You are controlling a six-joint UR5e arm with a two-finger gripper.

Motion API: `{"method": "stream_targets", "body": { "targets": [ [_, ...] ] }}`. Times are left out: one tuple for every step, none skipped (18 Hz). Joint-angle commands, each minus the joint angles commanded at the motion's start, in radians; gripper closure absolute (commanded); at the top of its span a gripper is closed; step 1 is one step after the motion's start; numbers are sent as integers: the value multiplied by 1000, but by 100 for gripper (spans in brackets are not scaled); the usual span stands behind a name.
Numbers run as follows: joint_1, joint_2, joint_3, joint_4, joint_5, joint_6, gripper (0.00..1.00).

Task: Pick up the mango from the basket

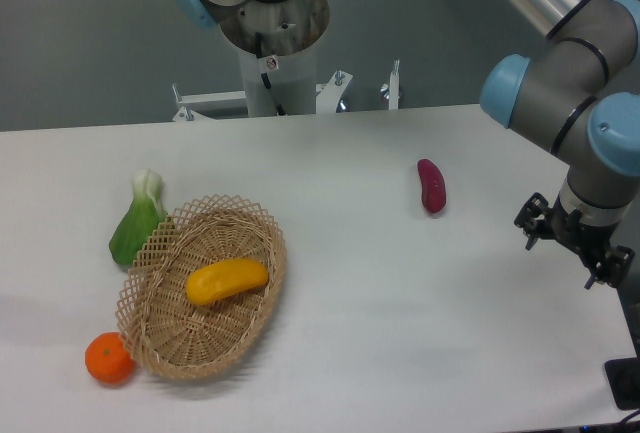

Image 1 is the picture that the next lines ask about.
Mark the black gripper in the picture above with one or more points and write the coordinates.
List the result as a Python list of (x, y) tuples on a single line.
[(607, 265)]

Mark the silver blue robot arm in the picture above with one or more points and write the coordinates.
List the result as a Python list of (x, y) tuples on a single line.
[(553, 101)]

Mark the yellow mango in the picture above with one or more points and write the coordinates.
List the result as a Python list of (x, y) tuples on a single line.
[(224, 279)]

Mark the woven wicker basket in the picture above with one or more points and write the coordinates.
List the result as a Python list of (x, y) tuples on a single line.
[(160, 328)]

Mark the black device at table edge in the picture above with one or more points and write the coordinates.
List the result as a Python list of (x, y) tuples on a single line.
[(623, 378)]

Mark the purple sweet potato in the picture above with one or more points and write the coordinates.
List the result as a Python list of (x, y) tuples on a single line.
[(433, 188)]

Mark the green bok choy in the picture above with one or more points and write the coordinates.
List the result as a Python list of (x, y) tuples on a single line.
[(145, 213)]

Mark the orange tangerine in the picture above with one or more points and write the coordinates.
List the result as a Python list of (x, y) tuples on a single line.
[(107, 361)]

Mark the white metal mounting frame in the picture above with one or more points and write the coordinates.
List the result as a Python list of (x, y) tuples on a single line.
[(328, 99)]

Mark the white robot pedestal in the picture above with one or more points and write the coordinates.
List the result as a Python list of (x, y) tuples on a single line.
[(276, 45)]

